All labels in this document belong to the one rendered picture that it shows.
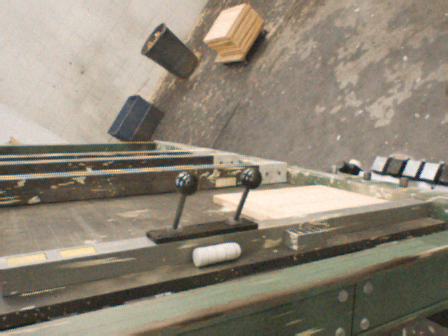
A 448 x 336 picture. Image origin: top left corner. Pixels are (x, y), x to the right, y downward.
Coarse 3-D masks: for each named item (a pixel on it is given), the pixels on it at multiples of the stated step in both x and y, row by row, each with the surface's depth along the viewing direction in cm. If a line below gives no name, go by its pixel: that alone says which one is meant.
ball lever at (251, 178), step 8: (248, 168) 68; (240, 176) 69; (248, 176) 67; (256, 176) 67; (248, 184) 67; (256, 184) 68; (248, 192) 70; (240, 200) 71; (240, 208) 72; (232, 224) 73
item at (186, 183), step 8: (184, 176) 61; (192, 176) 62; (176, 184) 62; (184, 184) 61; (192, 184) 61; (184, 192) 61; (192, 192) 62; (184, 200) 64; (176, 208) 66; (176, 216) 66; (176, 224) 67; (168, 232) 67; (176, 232) 68
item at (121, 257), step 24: (312, 216) 85; (336, 216) 85; (360, 216) 89; (384, 216) 94; (408, 216) 98; (120, 240) 66; (144, 240) 67; (192, 240) 68; (216, 240) 70; (240, 240) 73; (264, 240) 76; (0, 264) 55; (24, 264) 55; (48, 264) 56; (72, 264) 58; (96, 264) 60; (120, 264) 62; (144, 264) 64; (168, 264) 66; (24, 288) 55
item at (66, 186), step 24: (168, 168) 129; (192, 168) 130; (216, 168) 134; (240, 168) 139; (264, 168) 144; (0, 192) 102; (24, 192) 105; (48, 192) 108; (72, 192) 111; (96, 192) 114; (120, 192) 118; (144, 192) 122
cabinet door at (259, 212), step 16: (256, 192) 120; (272, 192) 121; (288, 192) 121; (304, 192) 123; (320, 192) 124; (336, 192) 123; (256, 208) 100; (272, 208) 101; (288, 208) 102; (304, 208) 102; (320, 208) 102; (336, 208) 102
